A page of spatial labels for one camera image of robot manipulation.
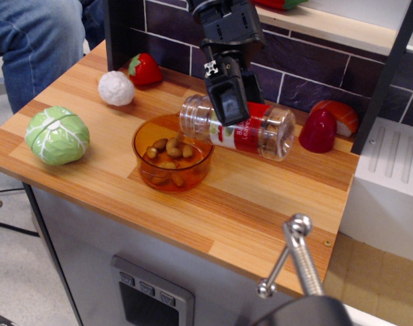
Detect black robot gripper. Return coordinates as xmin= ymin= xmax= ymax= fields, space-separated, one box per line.
xmin=189 ymin=1 xmax=266 ymax=126

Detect clear almond spice jar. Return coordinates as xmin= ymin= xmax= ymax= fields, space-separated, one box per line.
xmin=179 ymin=94 xmax=295 ymax=161

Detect almonds in pot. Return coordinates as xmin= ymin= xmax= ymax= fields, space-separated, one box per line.
xmin=144 ymin=137 xmax=195 ymax=187

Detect orange transparent plastic pot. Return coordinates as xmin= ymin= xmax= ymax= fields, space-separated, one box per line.
xmin=132 ymin=115 xmax=214 ymax=192

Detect dark red toy dome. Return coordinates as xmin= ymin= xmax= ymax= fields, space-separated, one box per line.
xmin=299 ymin=109 xmax=337 ymax=153

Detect red toy pepper on shelf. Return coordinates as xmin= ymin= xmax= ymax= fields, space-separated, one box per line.
xmin=254 ymin=0 xmax=307 ymax=10

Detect red toy strawberry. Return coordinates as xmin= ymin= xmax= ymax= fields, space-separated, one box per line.
xmin=128 ymin=53 xmax=164 ymax=86

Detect salmon sushi toy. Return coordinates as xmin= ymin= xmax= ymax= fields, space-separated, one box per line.
xmin=310 ymin=100 xmax=359 ymax=137

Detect white toy cauliflower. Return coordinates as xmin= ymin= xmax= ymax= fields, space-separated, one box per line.
xmin=98 ymin=71 xmax=135 ymax=107

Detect wooden upper shelf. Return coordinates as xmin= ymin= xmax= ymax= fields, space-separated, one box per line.
xmin=255 ymin=4 xmax=397 ymax=56

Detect silver metal clamp screw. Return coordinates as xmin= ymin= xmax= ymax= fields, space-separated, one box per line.
xmin=257 ymin=213 xmax=325 ymax=299

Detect green toy cabbage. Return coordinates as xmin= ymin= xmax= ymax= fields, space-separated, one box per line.
xmin=24 ymin=106 xmax=90 ymax=166

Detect person leg in blue jeans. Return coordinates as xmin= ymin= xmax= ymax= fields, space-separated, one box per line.
xmin=0 ymin=0 xmax=105 ymax=113

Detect grey oven control panel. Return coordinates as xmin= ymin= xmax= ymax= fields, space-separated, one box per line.
xmin=111 ymin=255 xmax=195 ymax=325

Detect black clamp body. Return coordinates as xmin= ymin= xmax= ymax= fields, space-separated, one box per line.
xmin=252 ymin=295 xmax=353 ymax=325

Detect black shelf post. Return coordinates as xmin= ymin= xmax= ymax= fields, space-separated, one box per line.
xmin=351 ymin=0 xmax=413 ymax=155

